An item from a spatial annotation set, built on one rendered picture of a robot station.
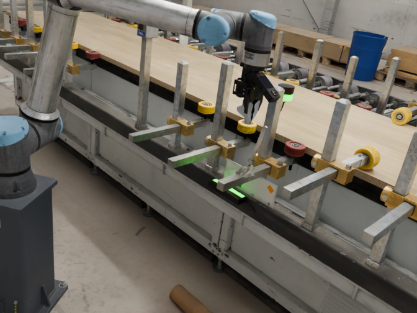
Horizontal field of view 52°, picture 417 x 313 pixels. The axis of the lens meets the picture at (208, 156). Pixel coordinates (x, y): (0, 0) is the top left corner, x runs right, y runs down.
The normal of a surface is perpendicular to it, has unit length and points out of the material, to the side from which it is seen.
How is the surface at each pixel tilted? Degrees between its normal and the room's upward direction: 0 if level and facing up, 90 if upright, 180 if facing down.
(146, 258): 0
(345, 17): 90
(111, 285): 0
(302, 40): 90
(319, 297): 90
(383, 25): 90
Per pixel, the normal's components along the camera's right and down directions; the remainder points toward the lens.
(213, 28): -0.16, 0.41
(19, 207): 0.13, -0.90
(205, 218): -0.71, 0.21
